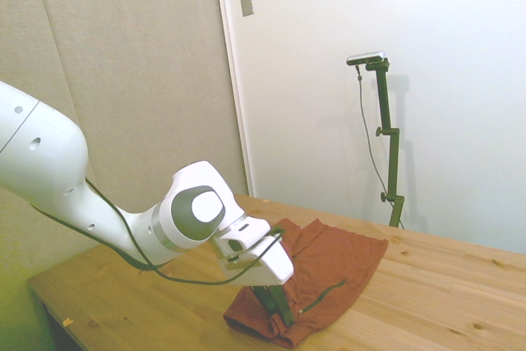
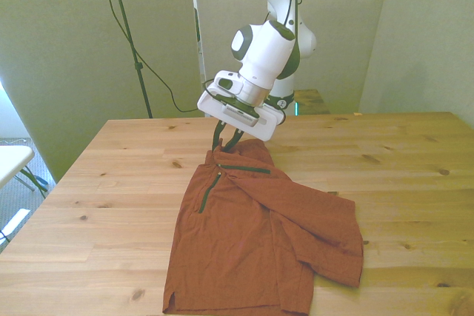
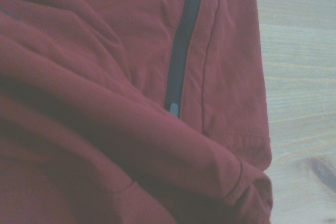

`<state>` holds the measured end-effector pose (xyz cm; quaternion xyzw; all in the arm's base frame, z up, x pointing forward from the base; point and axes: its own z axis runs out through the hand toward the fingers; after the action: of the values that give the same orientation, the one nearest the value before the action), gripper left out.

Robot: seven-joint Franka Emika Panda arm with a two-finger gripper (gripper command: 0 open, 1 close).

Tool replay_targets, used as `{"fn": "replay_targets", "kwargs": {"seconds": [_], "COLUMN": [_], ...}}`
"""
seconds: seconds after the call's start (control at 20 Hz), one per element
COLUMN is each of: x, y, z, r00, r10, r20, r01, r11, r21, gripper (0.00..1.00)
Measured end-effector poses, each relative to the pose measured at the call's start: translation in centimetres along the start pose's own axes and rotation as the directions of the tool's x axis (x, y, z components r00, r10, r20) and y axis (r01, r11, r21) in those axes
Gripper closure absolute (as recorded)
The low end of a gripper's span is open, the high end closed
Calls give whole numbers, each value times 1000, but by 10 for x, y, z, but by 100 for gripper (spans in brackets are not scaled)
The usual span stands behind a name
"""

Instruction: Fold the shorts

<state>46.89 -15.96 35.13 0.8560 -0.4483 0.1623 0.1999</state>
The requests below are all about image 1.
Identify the dark camera stand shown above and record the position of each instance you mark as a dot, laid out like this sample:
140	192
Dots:
393	162

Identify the grey stereo camera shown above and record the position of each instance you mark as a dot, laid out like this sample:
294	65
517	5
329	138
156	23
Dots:
365	57

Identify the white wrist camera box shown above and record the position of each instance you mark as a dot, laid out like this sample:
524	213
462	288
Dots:
246	236

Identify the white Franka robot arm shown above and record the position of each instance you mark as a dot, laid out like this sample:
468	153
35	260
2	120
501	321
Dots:
41	153

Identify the grey wall switch plate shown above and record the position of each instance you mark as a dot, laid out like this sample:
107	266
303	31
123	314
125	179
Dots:
246	1

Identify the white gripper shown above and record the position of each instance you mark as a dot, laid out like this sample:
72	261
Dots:
273	269

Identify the rust red shorts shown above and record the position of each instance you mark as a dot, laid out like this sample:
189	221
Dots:
337	260

